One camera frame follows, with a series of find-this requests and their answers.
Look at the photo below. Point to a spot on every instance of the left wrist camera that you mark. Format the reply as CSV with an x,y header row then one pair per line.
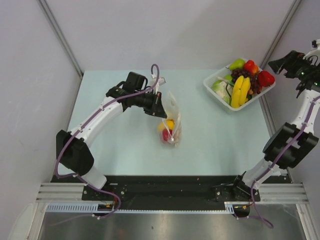
x,y
161,81

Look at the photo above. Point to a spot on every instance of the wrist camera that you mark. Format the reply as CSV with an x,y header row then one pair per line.
x,y
315,44
161,81

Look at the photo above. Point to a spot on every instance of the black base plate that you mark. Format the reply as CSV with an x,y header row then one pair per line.
x,y
175,193

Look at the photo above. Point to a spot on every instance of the green apple toy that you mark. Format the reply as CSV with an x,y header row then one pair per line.
x,y
228,77

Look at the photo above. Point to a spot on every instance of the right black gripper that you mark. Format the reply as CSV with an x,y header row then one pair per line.
x,y
293,60

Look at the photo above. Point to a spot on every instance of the yellow orange fruit toy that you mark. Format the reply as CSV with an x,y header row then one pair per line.
x,y
166,124

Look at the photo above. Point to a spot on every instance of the white plastic food basket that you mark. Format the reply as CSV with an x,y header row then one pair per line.
x,y
208,82

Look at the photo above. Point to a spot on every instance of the red bell pepper toy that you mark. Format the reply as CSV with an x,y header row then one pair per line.
x,y
265,79

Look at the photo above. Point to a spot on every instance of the yellow banana bunch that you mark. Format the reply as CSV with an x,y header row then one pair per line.
x,y
240,91

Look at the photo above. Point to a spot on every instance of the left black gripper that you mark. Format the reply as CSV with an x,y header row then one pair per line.
x,y
155,109

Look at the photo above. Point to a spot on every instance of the clear zip top bag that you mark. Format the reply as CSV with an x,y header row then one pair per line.
x,y
173,112

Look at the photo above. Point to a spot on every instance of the white slotted cable duct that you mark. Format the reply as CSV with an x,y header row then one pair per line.
x,y
79,208

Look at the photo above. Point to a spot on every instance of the white cauliflower toy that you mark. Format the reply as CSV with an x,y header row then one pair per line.
x,y
221,89

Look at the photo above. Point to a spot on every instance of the dark purple grape bunch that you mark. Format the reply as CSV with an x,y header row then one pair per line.
x,y
255,87

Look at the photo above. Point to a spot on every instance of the green pear toy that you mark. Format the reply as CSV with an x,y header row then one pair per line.
x,y
237,64

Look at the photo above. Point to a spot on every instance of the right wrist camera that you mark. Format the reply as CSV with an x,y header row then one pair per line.
x,y
315,44

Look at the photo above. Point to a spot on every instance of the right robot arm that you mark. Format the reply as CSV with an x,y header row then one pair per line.
x,y
294,140

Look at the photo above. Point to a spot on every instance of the aluminium frame rail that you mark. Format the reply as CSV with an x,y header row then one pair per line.
x,y
284,193

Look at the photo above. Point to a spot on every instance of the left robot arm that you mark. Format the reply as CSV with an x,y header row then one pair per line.
x,y
73,147

